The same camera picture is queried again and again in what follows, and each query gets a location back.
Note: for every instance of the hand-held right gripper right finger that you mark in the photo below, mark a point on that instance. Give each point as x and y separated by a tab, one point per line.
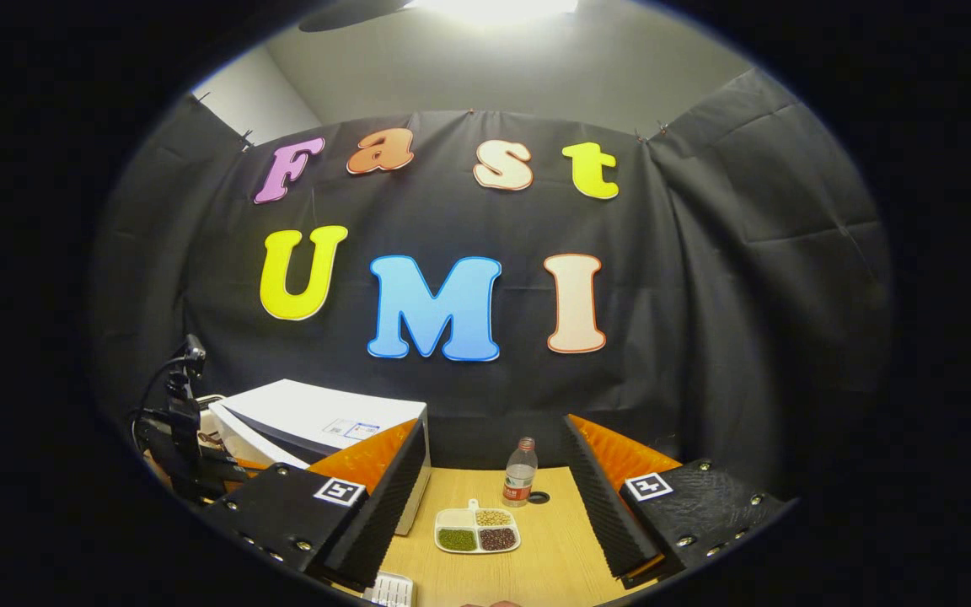
608	514

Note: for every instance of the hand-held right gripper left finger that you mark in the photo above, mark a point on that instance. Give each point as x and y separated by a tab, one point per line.
384	506

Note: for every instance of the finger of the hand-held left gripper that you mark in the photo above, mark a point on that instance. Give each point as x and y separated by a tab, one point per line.
251	464

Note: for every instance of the white microwave oven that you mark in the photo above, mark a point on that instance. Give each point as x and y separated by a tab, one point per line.
308	413

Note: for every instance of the white divided bean dish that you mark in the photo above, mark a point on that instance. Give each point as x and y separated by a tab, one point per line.
452	516

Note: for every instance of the small white tray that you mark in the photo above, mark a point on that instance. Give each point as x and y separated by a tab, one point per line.
388	590

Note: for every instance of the clear water bottle red label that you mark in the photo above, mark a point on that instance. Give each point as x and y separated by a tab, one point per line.
519	480

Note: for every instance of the black backdrop cloth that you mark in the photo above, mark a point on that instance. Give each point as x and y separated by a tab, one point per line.
705	295

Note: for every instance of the long ceiling light panel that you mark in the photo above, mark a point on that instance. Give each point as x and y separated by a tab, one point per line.
494	8

